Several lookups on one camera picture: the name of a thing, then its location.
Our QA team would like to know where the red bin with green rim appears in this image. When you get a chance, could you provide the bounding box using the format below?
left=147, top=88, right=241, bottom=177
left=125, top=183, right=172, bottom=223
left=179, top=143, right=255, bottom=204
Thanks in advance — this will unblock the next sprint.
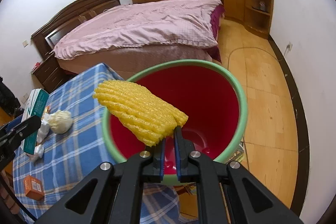
left=93, top=59, right=248, bottom=185

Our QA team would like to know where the pink bed cover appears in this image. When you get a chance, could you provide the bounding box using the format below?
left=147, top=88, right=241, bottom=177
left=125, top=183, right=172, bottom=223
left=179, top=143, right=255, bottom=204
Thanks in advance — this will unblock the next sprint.
left=53, top=0, right=223, bottom=61

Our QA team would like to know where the dark wooden nightstand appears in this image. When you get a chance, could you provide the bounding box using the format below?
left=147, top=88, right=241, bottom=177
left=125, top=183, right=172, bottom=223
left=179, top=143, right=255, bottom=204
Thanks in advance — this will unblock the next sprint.
left=32, top=53, right=69, bottom=94

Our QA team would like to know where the white teal medicine box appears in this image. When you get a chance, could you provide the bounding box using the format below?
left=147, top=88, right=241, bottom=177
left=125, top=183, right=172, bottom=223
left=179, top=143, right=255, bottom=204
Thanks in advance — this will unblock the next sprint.
left=21, top=89, right=49, bottom=155

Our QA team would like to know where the orange ointment box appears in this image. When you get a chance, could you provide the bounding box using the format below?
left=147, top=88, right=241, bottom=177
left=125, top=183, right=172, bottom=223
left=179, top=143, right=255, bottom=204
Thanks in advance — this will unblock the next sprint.
left=23, top=175, right=45, bottom=201

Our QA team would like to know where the dark wooden bed frame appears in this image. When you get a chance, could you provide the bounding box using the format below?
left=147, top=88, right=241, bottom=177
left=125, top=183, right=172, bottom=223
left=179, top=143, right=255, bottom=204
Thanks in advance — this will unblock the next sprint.
left=31, top=0, right=120, bottom=60

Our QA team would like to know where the blue plaid table blanket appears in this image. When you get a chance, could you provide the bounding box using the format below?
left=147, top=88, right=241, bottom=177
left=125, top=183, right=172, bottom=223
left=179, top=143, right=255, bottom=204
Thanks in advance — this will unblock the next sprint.
left=12, top=62, right=182, bottom=224

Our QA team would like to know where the black jacket hanging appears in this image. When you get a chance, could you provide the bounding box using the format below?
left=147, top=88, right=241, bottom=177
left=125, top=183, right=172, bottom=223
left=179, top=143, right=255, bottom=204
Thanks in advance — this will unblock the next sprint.
left=0, top=77, right=21, bottom=116

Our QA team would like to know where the white glove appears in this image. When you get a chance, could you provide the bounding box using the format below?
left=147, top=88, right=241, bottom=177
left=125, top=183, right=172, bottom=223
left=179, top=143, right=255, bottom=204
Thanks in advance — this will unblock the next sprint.
left=28, top=113, right=50, bottom=163

